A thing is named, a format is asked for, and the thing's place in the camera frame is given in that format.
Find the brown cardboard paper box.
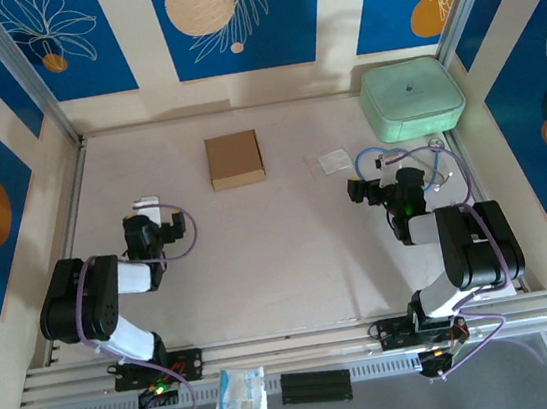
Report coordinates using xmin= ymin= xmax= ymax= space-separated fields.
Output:
xmin=202 ymin=128 xmax=269 ymax=194

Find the small clear plastic packet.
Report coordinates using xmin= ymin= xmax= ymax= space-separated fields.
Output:
xmin=301 ymin=146 xmax=355 ymax=181

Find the blue stethoscope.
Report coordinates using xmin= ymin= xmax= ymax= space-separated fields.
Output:
xmin=352 ymin=134 xmax=456 ymax=204

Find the mint green zip case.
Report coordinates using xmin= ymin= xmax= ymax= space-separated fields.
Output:
xmin=354 ymin=52 xmax=471 ymax=148

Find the black connector board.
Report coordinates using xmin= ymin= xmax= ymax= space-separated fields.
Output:
xmin=136 ymin=383 xmax=183 ymax=409
xmin=416 ymin=345 xmax=462 ymax=384

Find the white plastic pouch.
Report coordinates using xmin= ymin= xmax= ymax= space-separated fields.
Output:
xmin=210 ymin=364 xmax=271 ymax=409

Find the black ribbed block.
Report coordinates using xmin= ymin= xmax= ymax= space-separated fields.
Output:
xmin=278 ymin=364 xmax=355 ymax=409

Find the grey metal panel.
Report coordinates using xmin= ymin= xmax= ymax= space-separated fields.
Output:
xmin=26 ymin=329 xmax=547 ymax=409

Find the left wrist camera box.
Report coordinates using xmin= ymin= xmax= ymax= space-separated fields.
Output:
xmin=129 ymin=193 xmax=165 ymax=229

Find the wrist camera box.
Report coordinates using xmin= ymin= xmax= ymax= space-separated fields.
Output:
xmin=129 ymin=193 xmax=165 ymax=229
xmin=372 ymin=149 xmax=407 ymax=175

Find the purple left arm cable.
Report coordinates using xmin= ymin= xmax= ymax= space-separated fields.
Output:
xmin=61 ymin=199 xmax=224 ymax=409

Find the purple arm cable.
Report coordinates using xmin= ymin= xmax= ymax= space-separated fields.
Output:
xmin=61 ymin=199 xmax=224 ymax=409
xmin=389 ymin=135 xmax=524 ymax=383

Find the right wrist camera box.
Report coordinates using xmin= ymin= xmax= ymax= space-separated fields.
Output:
xmin=372 ymin=149 xmax=407 ymax=175

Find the aluminium side rail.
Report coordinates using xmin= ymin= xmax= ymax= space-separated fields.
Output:
xmin=444 ymin=122 xmax=531 ymax=301
xmin=18 ymin=137 xmax=116 ymax=366

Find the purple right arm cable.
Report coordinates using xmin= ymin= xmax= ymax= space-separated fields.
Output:
xmin=389 ymin=135 xmax=524 ymax=383

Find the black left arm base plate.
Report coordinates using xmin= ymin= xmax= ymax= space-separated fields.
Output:
xmin=109 ymin=345 xmax=207 ymax=393

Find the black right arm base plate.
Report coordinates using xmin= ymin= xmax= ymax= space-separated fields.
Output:
xmin=371 ymin=307 xmax=472 ymax=353

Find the aluminium table frame rail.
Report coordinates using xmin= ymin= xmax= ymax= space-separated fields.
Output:
xmin=14 ymin=290 xmax=547 ymax=409

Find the grey slotted cable duct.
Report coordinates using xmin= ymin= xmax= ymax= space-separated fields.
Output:
xmin=37 ymin=337 xmax=547 ymax=409

